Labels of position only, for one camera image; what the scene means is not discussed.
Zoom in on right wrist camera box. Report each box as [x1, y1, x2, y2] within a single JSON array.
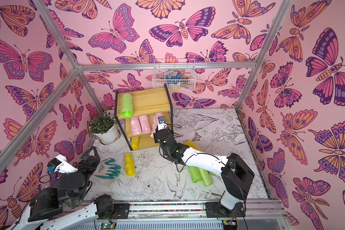
[[157, 116, 167, 131]]

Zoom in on pink bag roll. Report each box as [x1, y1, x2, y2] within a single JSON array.
[[139, 115, 151, 134], [130, 117, 142, 135], [150, 112, 164, 138]]

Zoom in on potted green plant white pot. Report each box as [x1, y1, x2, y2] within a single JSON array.
[[89, 112, 120, 145]]

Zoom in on wooden three-tier shelf black frame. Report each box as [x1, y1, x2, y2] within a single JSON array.
[[114, 85, 173, 150]]

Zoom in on green bag roll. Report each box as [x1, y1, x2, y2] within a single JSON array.
[[121, 93, 134, 118]]

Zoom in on yellow bag roll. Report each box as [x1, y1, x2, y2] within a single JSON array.
[[124, 153, 136, 177], [186, 140, 201, 151], [131, 136, 140, 150]]

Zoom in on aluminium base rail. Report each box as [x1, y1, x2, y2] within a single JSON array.
[[45, 199, 291, 230]]

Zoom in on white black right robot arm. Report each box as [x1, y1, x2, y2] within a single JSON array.
[[153, 124, 255, 214]]

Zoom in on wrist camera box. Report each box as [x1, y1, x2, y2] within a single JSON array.
[[157, 116, 167, 131], [47, 154, 78, 174]]

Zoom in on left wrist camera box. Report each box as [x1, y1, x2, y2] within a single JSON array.
[[47, 154, 78, 174]]

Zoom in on white wire wall basket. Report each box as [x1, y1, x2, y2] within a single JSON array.
[[151, 58, 196, 91]]

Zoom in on green bag roll right two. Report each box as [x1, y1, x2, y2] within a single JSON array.
[[198, 168, 213, 186]]

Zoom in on green bag roll right one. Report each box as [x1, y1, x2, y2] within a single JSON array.
[[188, 166, 202, 184]]

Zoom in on blue items in basket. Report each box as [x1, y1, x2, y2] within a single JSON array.
[[164, 71, 183, 81]]

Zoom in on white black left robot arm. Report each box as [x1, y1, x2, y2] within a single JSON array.
[[3, 147, 130, 230]]

